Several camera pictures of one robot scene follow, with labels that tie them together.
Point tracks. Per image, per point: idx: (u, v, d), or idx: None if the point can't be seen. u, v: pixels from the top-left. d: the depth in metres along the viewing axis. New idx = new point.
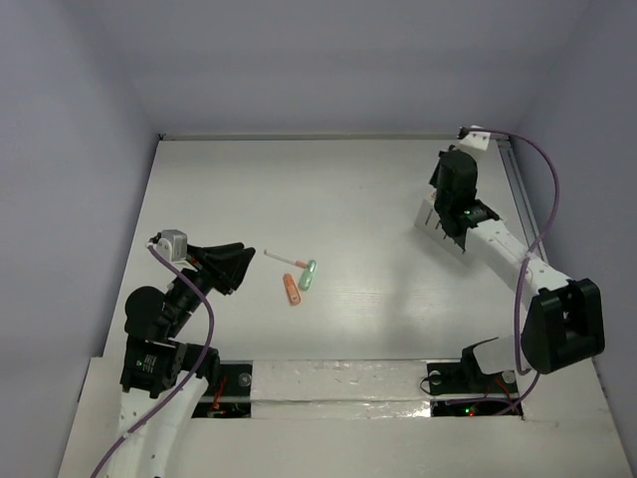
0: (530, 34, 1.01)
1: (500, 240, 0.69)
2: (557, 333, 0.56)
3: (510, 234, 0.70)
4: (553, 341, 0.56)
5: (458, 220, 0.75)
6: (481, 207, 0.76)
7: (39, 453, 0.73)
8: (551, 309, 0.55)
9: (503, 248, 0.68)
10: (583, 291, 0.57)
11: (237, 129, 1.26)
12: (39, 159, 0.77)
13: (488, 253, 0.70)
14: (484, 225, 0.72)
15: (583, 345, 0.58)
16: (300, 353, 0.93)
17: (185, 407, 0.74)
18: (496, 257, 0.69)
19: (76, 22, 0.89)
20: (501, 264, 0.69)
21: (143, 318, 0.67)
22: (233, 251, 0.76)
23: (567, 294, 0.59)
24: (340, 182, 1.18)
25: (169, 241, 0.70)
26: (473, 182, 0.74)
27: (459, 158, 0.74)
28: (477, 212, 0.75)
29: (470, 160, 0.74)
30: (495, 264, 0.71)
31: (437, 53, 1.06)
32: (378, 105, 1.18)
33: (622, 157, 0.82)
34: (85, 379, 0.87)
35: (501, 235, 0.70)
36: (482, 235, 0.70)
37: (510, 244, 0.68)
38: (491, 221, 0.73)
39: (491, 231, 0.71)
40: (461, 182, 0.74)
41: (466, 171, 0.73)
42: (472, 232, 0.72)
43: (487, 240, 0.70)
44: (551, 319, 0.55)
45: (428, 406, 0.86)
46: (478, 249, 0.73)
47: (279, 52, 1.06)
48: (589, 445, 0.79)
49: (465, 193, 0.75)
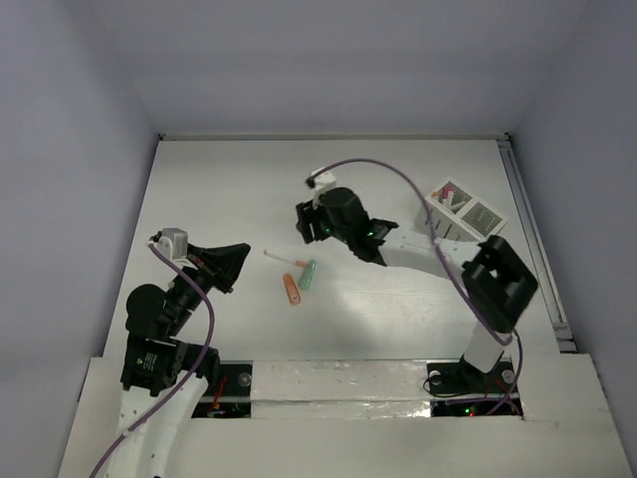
0: (530, 35, 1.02)
1: (410, 243, 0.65)
2: (499, 293, 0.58)
3: (414, 232, 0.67)
4: (500, 302, 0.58)
5: (368, 245, 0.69)
6: (381, 222, 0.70)
7: (39, 453, 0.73)
8: (482, 275, 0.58)
9: (418, 251, 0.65)
10: (496, 246, 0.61)
11: (237, 128, 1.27)
12: (39, 158, 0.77)
13: (409, 259, 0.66)
14: (391, 235, 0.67)
15: (523, 291, 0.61)
16: (300, 352, 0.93)
17: (186, 407, 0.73)
18: (415, 261, 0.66)
19: (76, 23, 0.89)
20: (427, 265, 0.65)
21: (144, 316, 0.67)
22: (229, 249, 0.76)
23: (485, 256, 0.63)
24: (340, 182, 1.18)
25: (169, 239, 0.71)
26: (362, 207, 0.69)
27: (332, 192, 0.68)
28: (379, 230, 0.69)
29: (346, 189, 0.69)
30: (421, 268, 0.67)
31: (437, 54, 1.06)
32: (378, 105, 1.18)
33: (621, 157, 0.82)
34: (84, 379, 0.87)
35: (408, 237, 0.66)
36: (392, 245, 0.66)
37: (419, 242, 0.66)
38: (394, 230, 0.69)
39: (398, 237, 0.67)
40: (351, 211, 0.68)
41: (349, 202, 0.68)
42: (383, 249, 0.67)
43: (399, 248, 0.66)
44: (486, 284, 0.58)
45: (428, 406, 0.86)
46: (399, 260, 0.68)
47: (280, 53, 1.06)
48: (589, 445, 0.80)
49: (360, 219, 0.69)
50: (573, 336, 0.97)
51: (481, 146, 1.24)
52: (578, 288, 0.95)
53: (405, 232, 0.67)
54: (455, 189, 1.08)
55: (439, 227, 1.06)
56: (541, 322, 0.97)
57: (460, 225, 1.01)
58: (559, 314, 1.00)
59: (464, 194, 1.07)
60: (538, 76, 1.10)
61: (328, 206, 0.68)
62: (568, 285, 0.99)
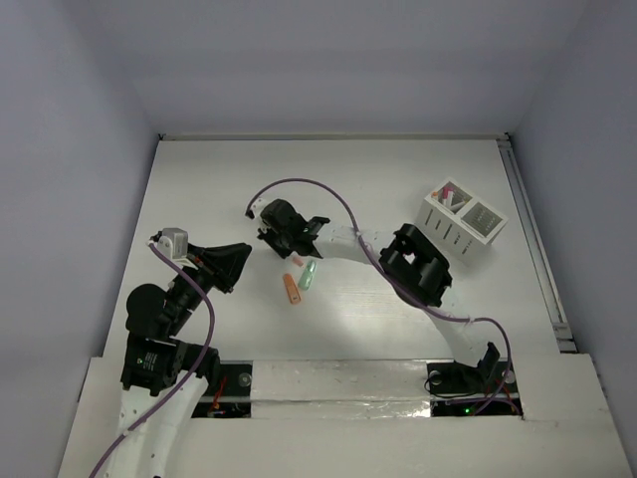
0: (530, 34, 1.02)
1: (337, 235, 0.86)
2: (410, 273, 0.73)
3: (340, 226, 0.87)
4: (412, 281, 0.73)
5: (306, 239, 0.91)
6: (314, 221, 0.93)
7: (39, 453, 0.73)
8: (395, 260, 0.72)
9: (341, 241, 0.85)
10: (408, 234, 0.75)
11: (240, 128, 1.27)
12: (39, 158, 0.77)
13: (337, 248, 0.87)
14: (323, 230, 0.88)
15: (434, 268, 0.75)
16: (300, 352, 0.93)
17: (186, 406, 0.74)
18: (342, 249, 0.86)
19: (76, 23, 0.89)
20: (352, 252, 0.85)
21: (144, 315, 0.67)
22: (230, 249, 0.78)
23: (402, 242, 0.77)
24: (338, 182, 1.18)
25: (170, 239, 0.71)
26: (293, 212, 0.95)
27: (266, 204, 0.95)
28: (313, 226, 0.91)
29: (280, 201, 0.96)
30: (349, 255, 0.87)
31: (436, 54, 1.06)
32: (377, 106, 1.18)
33: (621, 158, 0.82)
34: (85, 378, 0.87)
35: (336, 231, 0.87)
36: (325, 238, 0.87)
37: (342, 234, 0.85)
38: (325, 226, 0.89)
39: (328, 232, 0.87)
40: (283, 215, 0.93)
41: (280, 209, 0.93)
42: (318, 242, 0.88)
43: (330, 240, 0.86)
44: (398, 266, 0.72)
45: (428, 406, 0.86)
46: (330, 250, 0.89)
47: (280, 53, 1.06)
48: (588, 445, 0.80)
49: (293, 221, 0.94)
50: (573, 336, 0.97)
51: (481, 146, 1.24)
52: (578, 288, 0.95)
53: (334, 227, 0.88)
54: (455, 189, 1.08)
55: (439, 227, 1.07)
56: (541, 322, 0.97)
57: (461, 225, 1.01)
58: (560, 314, 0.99)
59: (465, 194, 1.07)
60: (538, 76, 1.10)
61: (265, 213, 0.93)
62: (568, 285, 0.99)
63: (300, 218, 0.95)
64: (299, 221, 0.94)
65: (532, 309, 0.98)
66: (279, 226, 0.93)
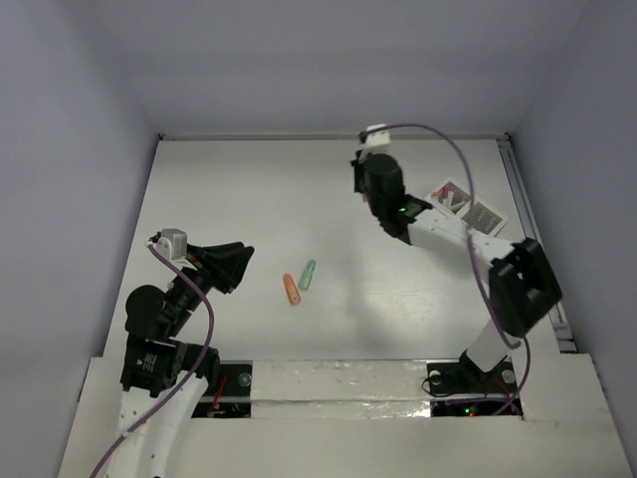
0: (530, 34, 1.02)
1: (441, 227, 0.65)
2: (522, 298, 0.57)
3: (446, 217, 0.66)
4: (518, 304, 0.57)
5: (398, 220, 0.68)
6: (415, 201, 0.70)
7: (39, 453, 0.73)
8: (509, 276, 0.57)
9: (445, 236, 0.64)
10: (530, 250, 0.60)
11: (239, 129, 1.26)
12: (39, 158, 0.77)
13: (438, 243, 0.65)
14: (425, 215, 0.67)
15: (546, 301, 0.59)
16: (300, 353, 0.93)
17: (186, 407, 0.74)
18: (443, 246, 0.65)
19: (77, 22, 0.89)
20: (452, 252, 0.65)
21: (143, 317, 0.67)
22: (232, 251, 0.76)
23: (516, 257, 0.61)
24: (339, 182, 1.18)
25: (169, 240, 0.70)
26: (402, 180, 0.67)
27: (378, 155, 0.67)
28: (412, 208, 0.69)
29: (391, 158, 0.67)
30: (442, 253, 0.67)
31: (437, 53, 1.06)
32: (378, 106, 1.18)
33: (620, 158, 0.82)
34: (85, 378, 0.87)
35: (440, 221, 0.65)
36: (424, 226, 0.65)
37: (450, 228, 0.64)
38: (427, 211, 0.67)
39: (430, 219, 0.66)
40: (391, 182, 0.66)
41: (391, 171, 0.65)
42: (412, 228, 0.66)
43: (430, 231, 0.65)
44: (513, 285, 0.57)
45: (428, 406, 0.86)
46: (425, 242, 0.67)
47: (280, 53, 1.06)
48: (588, 445, 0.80)
49: (398, 193, 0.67)
50: (572, 337, 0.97)
51: (481, 147, 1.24)
52: (578, 288, 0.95)
53: (439, 215, 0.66)
54: (455, 189, 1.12)
55: None
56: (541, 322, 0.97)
57: None
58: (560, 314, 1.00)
59: (465, 194, 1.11)
60: (538, 77, 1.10)
61: (369, 171, 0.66)
62: (568, 286, 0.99)
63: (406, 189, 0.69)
64: (403, 193, 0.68)
65: None
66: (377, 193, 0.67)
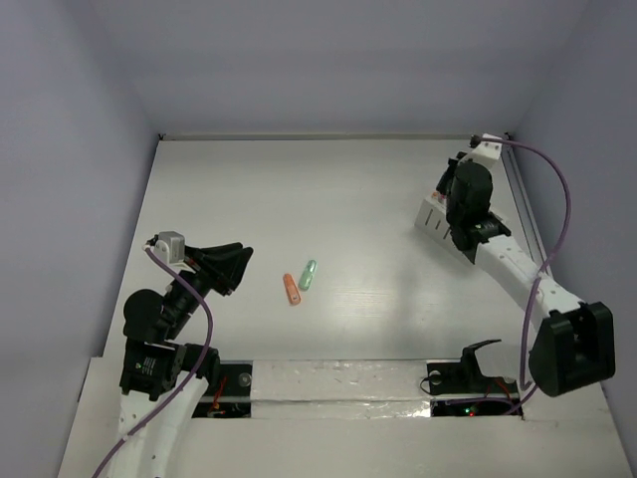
0: (530, 32, 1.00)
1: (510, 257, 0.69)
2: (566, 357, 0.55)
3: (521, 252, 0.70)
4: (562, 364, 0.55)
5: (470, 232, 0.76)
6: (493, 222, 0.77)
7: (40, 454, 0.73)
8: (563, 336, 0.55)
9: (512, 266, 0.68)
10: (596, 316, 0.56)
11: (238, 129, 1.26)
12: (40, 161, 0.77)
13: (500, 269, 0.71)
14: (499, 241, 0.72)
15: (594, 369, 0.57)
16: (300, 353, 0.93)
17: (185, 407, 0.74)
18: (505, 274, 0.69)
19: (77, 22, 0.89)
20: (510, 281, 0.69)
21: (142, 322, 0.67)
22: (231, 253, 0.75)
23: (578, 316, 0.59)
24: (339, 183, 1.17)
25: (166, 244, 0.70)
26: (486, 198, 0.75)
27: (477, 171, 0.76)
28: (487, 227, 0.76)
29: (486, 175, 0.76)
30: (504, 283, 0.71)
31: (438, 52, 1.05)
32: (378, 105, 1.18)
33: (621, 159, 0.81)
34: (85, 379, 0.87)
35: (512, 252, 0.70)
36: (493, 249, 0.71)
37: (520, 262, 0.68)
38: (502, 237, 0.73)
39: (504, 246, 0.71)
40: (475, 195, 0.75)
41: (480, 185, 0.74)
42: (483, 248, 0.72)
43: (498, 257, 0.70)
44: (563, 343, 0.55)
45: (428, 406, 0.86)
46: (488, 265, 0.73)
47: (279, 52, 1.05)
48: (588, 445, 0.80)
49: (479, 207, 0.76)
50: None
51: None
52: (579, 288, 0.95)
53: (510, 245, 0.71)
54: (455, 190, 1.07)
55: (439, 227, 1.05)
56: None
57: None
58: None
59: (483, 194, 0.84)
60: (538, 76, 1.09)
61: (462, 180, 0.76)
62: (568, 287, 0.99)
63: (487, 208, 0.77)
64: (485, 211, 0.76)
65: None
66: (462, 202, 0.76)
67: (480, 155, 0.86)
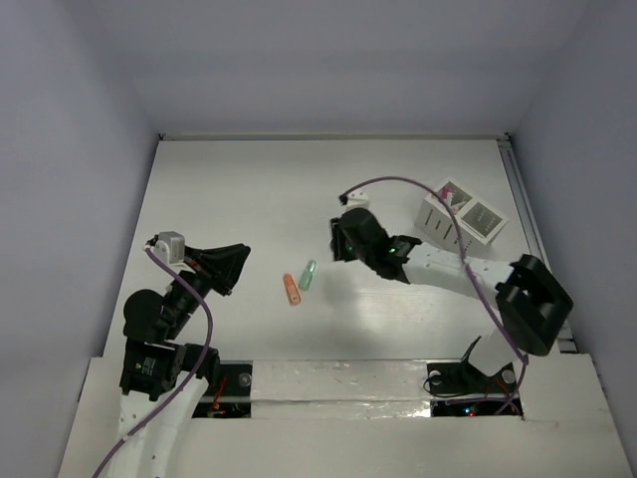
0: (530, 33, 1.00)
1: (436, 260, 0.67)
2: (533, 316, 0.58)
3: (441, 250, 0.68)
4: (536, 327, 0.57)
5: (390, 261, 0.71)
6: (402, 239, 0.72)
7: (39, 454, 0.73)
8: (517, 300, 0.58)
9: (442, 267, 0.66)
10: (530, 268, 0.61)
11: (238, 129, 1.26)
12: (40, 161, 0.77)
13: (435, 277, 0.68)
14: (417, 253, 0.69)
15: (562, 314, 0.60)
16: (300, 353, 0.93)
17: (185, 407, 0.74)
18: (443, 279, 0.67)
19: (77, 23, 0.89)
20: (452, 282, 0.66)
21: (142, 322, 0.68)
22: (229, 251, 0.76)
23: (518, 275, 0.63)
24: (339, 183, 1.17)
25: (166, 244, 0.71)
26: (378, 224, 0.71)
27: (348, 211, 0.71)
28: (401, 246, 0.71)
29: (362, 209, 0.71)
30: (446, 286, 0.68)
31: (438, 52, 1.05)
32: (378, 105, 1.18)
33: (621, 159, 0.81)
34: (85, 378, 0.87)
35: (435, 255, 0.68)
36: (418, 263, 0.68)
37: (445, 258, 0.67)
38: (417, 246, 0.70)
39: (423, 255, 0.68)
40: (368, 229, 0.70)
41: (365, 220, 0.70)
42: (408, 267, 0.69)
43: (426, 266, 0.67)
44: (523, 307, 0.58)
45: (428, 406, 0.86)
46: (424, 278, 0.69)
47: (279, 52, 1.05)
48: (588, 445, 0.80)
49: (379, 237, 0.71)
50: (573, 336, 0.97)
51: (481, 146, 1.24)
52: (579, 289, 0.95)
53: (429, 249, 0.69)
54: (455, 189, 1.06)
55: (439, 227, 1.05)
56: None
57: (462, 227, 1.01)
58: None
59: (465, 194, 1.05)
60: (538, 76, 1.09)
61: (344, 226, 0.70)
62: (568, 287, 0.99)
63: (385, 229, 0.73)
64: (386, 235, 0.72)
65: None
66: (359, 242, 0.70)
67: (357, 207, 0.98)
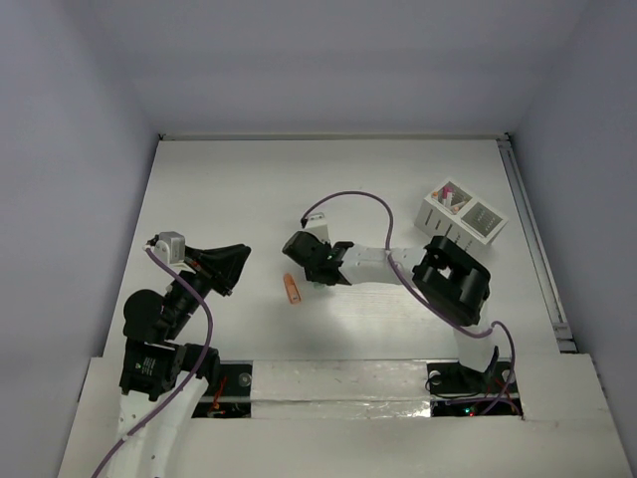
0: (530, 33, 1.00)
1: (364, 257, 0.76)
2: (450, 289, 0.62)
3: (367, 249, 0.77)
4: (454, 299, 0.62)
5: (330, 267, 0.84)
6: (336, 246, 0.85)
7: (39, 454, 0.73)
8: (431, 275, 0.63)
9: (368, 262, 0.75)
10: (442, 247, 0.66)
11: (238, 129, 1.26)
12: (39, 160, 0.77)
13: (366, 273, 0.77)
14: (348, 255, 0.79)
15: (479, 283, 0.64)
16: (300, 353, 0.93)
17: (186, 407, 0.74)
18: (373, 273, 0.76)
19: (77, 23, 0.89)
20: (382, 274, 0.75)
21: (142, 322, 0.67)
22: (229, 251, 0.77)
23: (434, 256, 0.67)
24: (339, 182, 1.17)
25: (167, 244, 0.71)
26: (313, 241, 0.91)
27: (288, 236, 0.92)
28: (336, 252, 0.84)
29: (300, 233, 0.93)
30: (380, 279, 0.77)
31: (438, 52, 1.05)
32: (377, 105, 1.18)
33: (620, 160, 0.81)
34: (84, 378, 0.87)
35: (362, 253, 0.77)
36: (350, 264, 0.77)
37: (370, 254, 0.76)
38: (349, 250, 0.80)
39: (354, 256, 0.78)
40: (304, 246, 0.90)
41: (300, 239, 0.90)
42: (343, 268, 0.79)
43: (357, 265, 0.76)
44: (437, 282, 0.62)
45: (428, 406, 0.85)
46: (359, 276, 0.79)
47: (279, 52, 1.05)
48: (589, 445, 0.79)
49: (316, 251, 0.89)
50: (573, 336, 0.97)
51: (481, 146, 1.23)
52: (579, 289, 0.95)
53: (357, 250, 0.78)
54: (455, 189, 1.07)
55: (439, 227, 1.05)
56: (542, 321, 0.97)
57: (460, 225, 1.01)
58: (560, 314, 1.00)
59: (465, 194, 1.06)
60: (538, 76, 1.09)
61: (287, 248, 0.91)
62: (569, 286, 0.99)
63: (322, 245, 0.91)
64: (320, 250, 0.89)
65: (532, 309, 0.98)
66: (301, 258, 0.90)
67: (318, 228, 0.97)
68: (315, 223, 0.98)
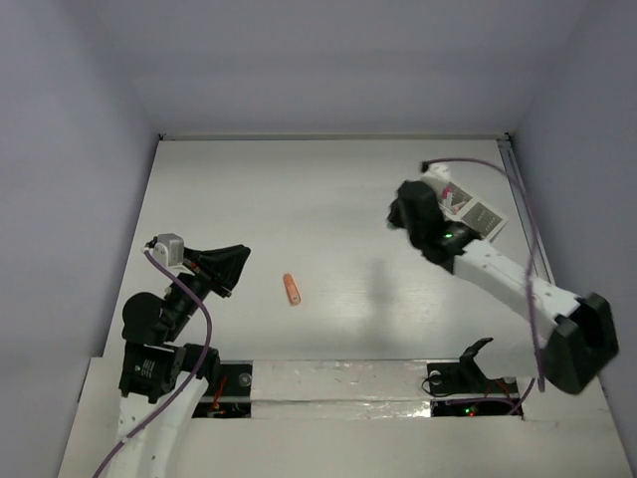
0: (531, 32, 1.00)
1: (495, 264, 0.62)
2: (581, 355, 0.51)
3: (499, 254, 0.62)
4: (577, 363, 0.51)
5: (439, 245, 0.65)
6: (458, 225, 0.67)
7: (39, 455, 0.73)
8: (574, 334, 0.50)
9: (499, 274, 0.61)
10: (596, 306, 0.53)
11: (238, 129, 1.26)
12: (39, 161, 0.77)
13: (487, 280, 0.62)
14: (473, 249, 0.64)
15: (603, 359, 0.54)
16: (299, 354, 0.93)
17: (185, 407, 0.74)
18: (492, 284, 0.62)
19: (77, 22, 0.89)
20: (504, 293, 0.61)
21: (141, 325, 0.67)
22: (229, 251, 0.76)
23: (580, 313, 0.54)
24: (338, 182, 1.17)
25: (165, 247, 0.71)
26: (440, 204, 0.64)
27: (409, 182, 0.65)
28: (457, 232, 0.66)
29: (425, 183, 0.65)
30: (494, 292, 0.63)
31: (438, 51, 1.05)
32: (378, 105, 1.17)
33: (621, 160, 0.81)
34: (85, 379, 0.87)
35: (493, 257, 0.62)
36: (474, 261, 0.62)
37: (505, 268, 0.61)
38: (474, 242, 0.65)
39: (482, 254, 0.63)
40: (427, 204, 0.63)
41: (427, 196, 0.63)
42: (462, 260, 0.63)
43: (482, 268, 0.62)
44: (574, 345, 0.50)
45: (428, 406, 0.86)
46: (469, 275, 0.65)
47: (279, 52, 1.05)
48: (589, 445, 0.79)
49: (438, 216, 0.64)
50: None
51: (482, 146, 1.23)
52: (579, 288, 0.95)
53: (488, 251, 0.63)
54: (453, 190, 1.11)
55: None
56: None
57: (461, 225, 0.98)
58: None
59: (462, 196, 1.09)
60: (539, 75, 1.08)
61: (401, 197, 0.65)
62: (569, 286, 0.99)
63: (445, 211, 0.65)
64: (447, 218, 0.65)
65: None
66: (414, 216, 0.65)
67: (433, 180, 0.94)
68: (434, 174, 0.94)
